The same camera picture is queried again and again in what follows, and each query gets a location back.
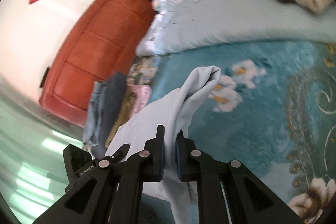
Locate pink folded garment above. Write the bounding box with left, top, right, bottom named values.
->
left=129, top=84, right=152, bottom=119

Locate teal floral bedspread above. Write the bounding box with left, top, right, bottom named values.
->
left=151, top=42, right=335, bottom=223

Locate grey floral duvet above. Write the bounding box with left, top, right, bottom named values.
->
left=135, top=0, right=335, bottom=56

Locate dark navy folded garment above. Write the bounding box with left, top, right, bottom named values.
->
left=91, top=72, right=126, bottom=159

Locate brown knitted folded garment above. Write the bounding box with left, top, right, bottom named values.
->
left=105, top=86, right=135, bottom=148

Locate light blue shirt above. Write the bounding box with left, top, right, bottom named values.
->
left=105, top=66, right=221, bottom=223

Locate black object on headboard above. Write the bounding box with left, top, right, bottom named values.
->
left=39, top=67, right=50, bottom=89

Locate orange wooden headboard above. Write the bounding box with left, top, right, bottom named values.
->
left=39, top=0, right=155, bottom=127

